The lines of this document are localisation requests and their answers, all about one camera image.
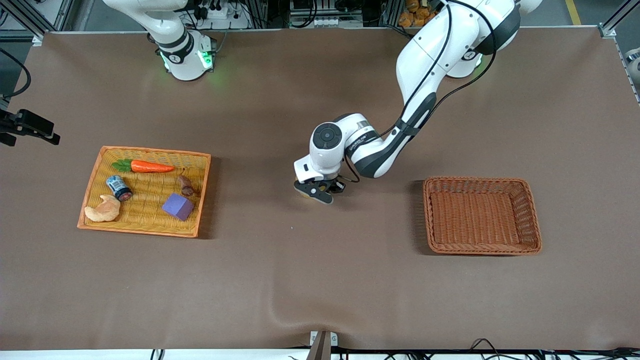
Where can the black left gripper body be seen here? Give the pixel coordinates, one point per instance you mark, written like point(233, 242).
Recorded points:
point(336, 185)

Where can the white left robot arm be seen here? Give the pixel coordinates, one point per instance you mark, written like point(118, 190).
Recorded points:
point(425, 55)

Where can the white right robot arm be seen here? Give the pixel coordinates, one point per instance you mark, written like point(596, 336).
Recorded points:
point(175, 45)

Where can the brown table cloth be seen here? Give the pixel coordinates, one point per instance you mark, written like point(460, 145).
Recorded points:
point(320, 275)

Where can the small blue labelled jar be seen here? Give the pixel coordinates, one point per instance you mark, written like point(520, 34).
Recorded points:
point(119, 188)

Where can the toy croissant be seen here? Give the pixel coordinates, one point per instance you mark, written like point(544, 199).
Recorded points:
point(102, 212)

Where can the orange toy carrot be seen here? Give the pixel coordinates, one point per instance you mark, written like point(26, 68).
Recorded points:
point(150, 166)

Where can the flat orange wicker tray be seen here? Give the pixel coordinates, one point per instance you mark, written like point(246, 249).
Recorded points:
point(150, 200)

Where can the brown wicker basket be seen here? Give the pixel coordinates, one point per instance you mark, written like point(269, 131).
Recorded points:
point(475, 220)

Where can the brown root vegetable toy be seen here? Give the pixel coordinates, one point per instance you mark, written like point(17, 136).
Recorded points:
point(187, 187)

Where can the purple cube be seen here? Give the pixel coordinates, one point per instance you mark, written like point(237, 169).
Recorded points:
point(177, 207)

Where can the orange bread rolls bag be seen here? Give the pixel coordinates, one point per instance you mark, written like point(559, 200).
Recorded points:
point(412, 15)

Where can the white power strip with plugs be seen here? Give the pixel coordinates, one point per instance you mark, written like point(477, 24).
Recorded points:
point(220, 15)

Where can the grey metal fixture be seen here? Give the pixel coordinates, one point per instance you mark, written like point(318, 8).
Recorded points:
point(634, 65)

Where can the aluminium frame strut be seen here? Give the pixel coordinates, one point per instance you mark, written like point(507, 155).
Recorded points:
point(621, 15)
point(30, 20)

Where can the metal table edge bracket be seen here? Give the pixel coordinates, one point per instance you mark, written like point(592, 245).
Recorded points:
point(322, 347)

